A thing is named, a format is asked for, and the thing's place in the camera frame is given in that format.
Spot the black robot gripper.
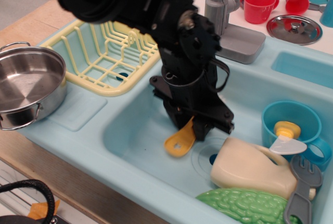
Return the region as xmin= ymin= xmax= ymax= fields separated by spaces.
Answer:
xmin=149 ymin=46 xmax=234 ymax=141

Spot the yellow dish brush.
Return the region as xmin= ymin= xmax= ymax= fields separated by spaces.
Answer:
xmin=164 ymin=117 xmax=196 ymax=157

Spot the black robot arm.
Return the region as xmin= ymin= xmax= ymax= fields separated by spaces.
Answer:
xmin=57 ymin=0 xmax=234 ymax=141

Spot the steel pot lid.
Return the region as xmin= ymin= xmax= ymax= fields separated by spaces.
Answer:
xmin=266 ymin=15 xmax=323 ymax=45

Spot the cream plastic jug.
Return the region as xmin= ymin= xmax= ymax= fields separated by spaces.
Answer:
xmin=210 ymin=137 xmax=317 ymax=201

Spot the light blue toy sink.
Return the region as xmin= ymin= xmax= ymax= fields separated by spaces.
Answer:
xmin=22 ymin=27 xmax=332 ymax=223

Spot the grey toy faucet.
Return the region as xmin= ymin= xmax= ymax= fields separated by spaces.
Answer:
xmin=204 ymin=0 xmax=266 ymax=64

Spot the blue plastic cup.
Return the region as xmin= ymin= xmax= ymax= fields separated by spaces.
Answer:
xmin=261 ymin=101 xmax=332 ymax=171

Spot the green plastic vegetable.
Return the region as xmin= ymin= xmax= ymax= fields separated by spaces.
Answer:
xmin=196 ymin=188 xmax=287 ymax=223

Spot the yellow dish drying rack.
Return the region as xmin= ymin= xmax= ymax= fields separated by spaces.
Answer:
xmin=40 ymin=20 xmax=160 ymax=97

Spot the red cup front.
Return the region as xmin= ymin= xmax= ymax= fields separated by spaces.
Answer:
xmin=244 ymin=0 xmax=279 ymax=24

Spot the grey plastic fork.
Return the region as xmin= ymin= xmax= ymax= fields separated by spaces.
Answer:
xmin=283 ymin=155 xmax=323 ymax=223

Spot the red cup right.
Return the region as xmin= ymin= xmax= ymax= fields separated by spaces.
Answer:
xmin=285 ymin=0 xmax=310 ymax=15

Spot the teal cup at edge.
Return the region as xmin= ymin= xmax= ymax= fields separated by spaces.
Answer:
xmin=319 ymin=0 xmax=333 ymax=28

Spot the teal utensil top right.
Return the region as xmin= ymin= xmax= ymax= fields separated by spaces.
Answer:
xmin=309 ymin=0 xmax=329 ymax=13

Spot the orange tape piece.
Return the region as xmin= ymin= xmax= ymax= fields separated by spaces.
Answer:
xmin=27 ymin=202 xmax=48 ymax=220

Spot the yellow handled toy knife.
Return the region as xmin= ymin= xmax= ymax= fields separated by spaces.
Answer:
xmin=269 ymin=121 xmax=307 ymax=155

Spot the black cable loop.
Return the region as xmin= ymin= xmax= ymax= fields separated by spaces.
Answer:
xmin=0 ymin=179 xmax=56 ymax=224

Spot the steel pot with handles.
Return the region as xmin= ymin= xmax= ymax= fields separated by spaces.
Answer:
xmin=1 ymin=42 xmax=67 ymax=131

